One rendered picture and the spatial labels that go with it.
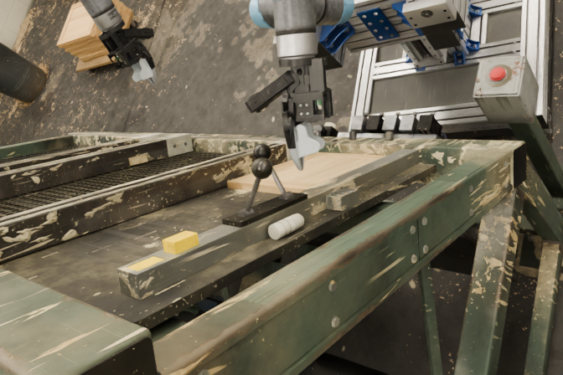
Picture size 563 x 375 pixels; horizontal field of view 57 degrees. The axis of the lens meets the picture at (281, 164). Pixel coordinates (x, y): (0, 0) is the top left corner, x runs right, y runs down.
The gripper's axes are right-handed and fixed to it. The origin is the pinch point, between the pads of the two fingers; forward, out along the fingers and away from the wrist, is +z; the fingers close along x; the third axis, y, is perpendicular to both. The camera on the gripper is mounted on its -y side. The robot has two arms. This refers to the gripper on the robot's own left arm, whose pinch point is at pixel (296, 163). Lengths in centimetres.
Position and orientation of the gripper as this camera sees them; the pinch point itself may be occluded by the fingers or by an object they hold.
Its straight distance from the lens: 100.6
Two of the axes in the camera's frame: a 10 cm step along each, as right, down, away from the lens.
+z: 1.0, 9.8, 1.9
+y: 9.4, -0.3, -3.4
